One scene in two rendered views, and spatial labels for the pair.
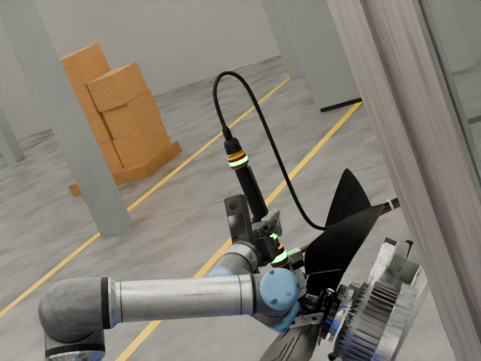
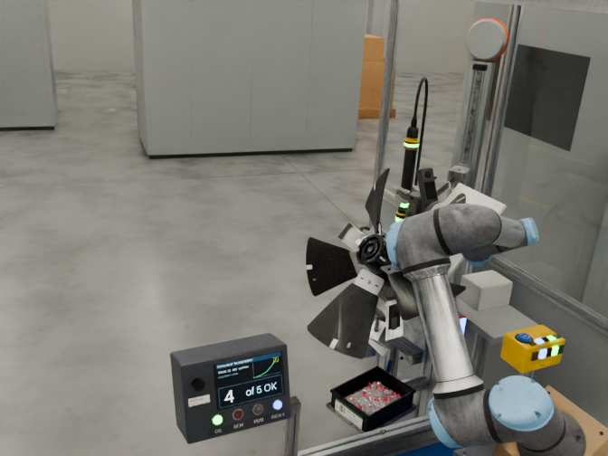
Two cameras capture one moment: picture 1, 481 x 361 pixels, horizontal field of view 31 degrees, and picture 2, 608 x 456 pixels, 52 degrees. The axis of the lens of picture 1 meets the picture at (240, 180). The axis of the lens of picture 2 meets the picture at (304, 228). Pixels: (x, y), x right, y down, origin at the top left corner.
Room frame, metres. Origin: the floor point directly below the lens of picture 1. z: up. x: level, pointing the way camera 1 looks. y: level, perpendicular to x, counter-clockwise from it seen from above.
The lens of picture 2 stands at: (1.01, 1.67, 2.08)
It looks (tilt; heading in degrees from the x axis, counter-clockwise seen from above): 22 degrees down; 308
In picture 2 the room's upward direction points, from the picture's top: 3 degrees clockwise
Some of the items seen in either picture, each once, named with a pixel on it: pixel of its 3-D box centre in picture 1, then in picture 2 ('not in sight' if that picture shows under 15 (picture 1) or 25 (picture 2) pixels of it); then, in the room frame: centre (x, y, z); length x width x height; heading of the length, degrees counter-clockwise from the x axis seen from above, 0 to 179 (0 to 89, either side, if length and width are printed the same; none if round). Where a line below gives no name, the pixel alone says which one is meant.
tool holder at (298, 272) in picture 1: (289, 274); not in sight; (1.92, -0.02, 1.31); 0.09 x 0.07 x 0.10; 99
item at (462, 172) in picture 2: not in sight; (459, 176); (2.02, -0.63, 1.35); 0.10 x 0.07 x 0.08; 99
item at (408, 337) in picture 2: not in sight; (404, 326); (1.86, -0.02, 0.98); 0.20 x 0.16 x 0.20; 64
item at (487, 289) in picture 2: not in sight; (482, 288); (1.84, -0.62, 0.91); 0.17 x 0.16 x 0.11; 64
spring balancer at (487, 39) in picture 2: not in sight; (487, 39); (2.03, -0.72, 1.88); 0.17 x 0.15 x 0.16; 154
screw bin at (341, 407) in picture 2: not in sight; (372, 398); (1.81, 0.23, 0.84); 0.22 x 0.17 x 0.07; 80
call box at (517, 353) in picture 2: not in sight; (532, 349); (1.46, -0.12, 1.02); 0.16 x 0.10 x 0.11; 64
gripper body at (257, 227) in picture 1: (251, 248); (425, 208); (1.82, 0.03, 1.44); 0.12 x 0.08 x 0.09; 154
